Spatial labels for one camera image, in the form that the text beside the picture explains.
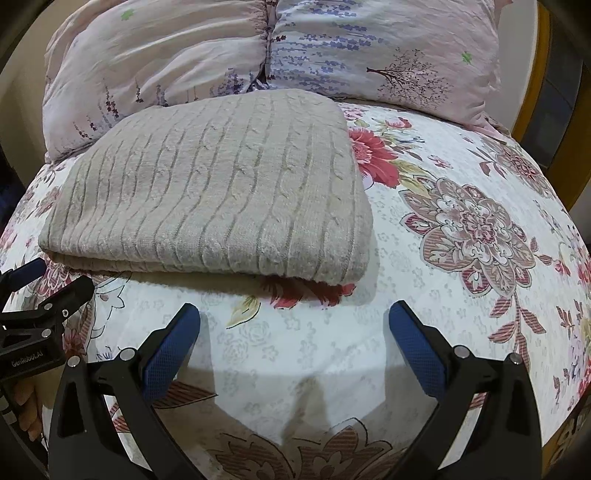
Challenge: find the yellow wooden bed frame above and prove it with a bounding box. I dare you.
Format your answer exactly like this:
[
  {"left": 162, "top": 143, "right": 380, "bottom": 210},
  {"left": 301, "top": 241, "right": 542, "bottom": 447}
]
[{"left": 512, "top": 0, "right": 591, "bottom": 210}]

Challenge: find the person's left hand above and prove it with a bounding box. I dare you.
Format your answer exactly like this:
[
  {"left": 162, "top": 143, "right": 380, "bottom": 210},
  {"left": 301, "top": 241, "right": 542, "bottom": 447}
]
[{"left": 10, "top": 382, "right": 45, "bottom": 441}]

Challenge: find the pink lavender print pillow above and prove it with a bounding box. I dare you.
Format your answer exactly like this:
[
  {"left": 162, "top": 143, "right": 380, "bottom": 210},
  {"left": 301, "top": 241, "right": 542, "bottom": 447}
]
[{"left": 41, "top": 0, "right": 278, "bottom": 162}]

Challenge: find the white floral bedsheet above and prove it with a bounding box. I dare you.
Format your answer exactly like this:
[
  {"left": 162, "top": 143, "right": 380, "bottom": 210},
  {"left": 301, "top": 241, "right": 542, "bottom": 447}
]
[{"left": 0, "top": 99, "right": 591, "bottom": 480}]

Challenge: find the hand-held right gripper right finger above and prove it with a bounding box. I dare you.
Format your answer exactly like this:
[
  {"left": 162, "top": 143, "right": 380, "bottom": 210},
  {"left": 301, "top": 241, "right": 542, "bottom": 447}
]
[{"left": 388, "top": 300, "right": 543, "bottom": 480}]

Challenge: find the pink tree print pillow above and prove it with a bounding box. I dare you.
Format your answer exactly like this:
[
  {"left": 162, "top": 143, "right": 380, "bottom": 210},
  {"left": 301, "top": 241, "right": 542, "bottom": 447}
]
[{"left": 259, "top": 0, "right": 509, "bottom": 134}]

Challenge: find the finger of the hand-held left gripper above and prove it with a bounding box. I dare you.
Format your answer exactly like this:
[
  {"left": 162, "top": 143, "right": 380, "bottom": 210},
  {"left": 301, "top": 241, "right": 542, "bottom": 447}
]
[
  {"left": 0, "top": 257, "right": 48, "bottom": 302},
  {"left": 28, "top": 274, "right": 96, "bottom": 324}
]

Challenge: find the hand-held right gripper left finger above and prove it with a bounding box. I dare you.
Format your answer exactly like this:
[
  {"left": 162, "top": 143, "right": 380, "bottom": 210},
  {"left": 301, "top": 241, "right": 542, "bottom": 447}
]
[{"left": 48, "top": 302, "right": 222, "bottom": 480}]

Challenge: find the beige cable-knit blanket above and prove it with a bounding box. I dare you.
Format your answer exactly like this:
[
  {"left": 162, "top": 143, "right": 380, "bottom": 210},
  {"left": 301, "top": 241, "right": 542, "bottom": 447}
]
[{"left": 39, "top": 90, "right": 374, "bottom": 282}]

